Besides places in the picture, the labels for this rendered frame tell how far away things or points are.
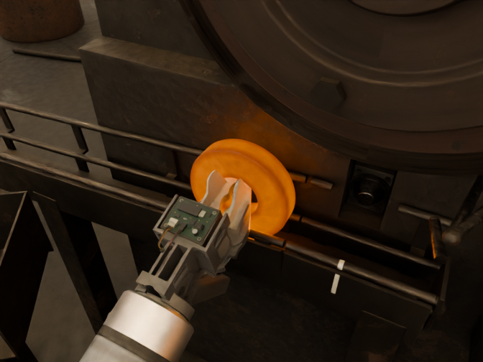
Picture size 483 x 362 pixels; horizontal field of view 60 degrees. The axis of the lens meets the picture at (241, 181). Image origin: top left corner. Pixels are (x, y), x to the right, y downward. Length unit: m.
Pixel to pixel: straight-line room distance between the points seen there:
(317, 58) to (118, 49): 0.45
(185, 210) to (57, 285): 1.07
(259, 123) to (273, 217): 0.13
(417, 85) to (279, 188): 0.29
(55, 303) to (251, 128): 1.03
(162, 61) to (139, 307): 0.36
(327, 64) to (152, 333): 0.30
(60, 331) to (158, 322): 0.98
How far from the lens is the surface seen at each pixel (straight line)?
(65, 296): 1.48
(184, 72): 0.62
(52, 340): 1.41
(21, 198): 0.72
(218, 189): 0.56
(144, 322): 0.46
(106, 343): 0.46
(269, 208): 0.57
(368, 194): 0.61
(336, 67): 0.31
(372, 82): 0.30
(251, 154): 0.54
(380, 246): 0.61
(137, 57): 0.68
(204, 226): 0.48
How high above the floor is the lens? 1.14
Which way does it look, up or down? 41 degrees down
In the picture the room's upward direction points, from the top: straight up
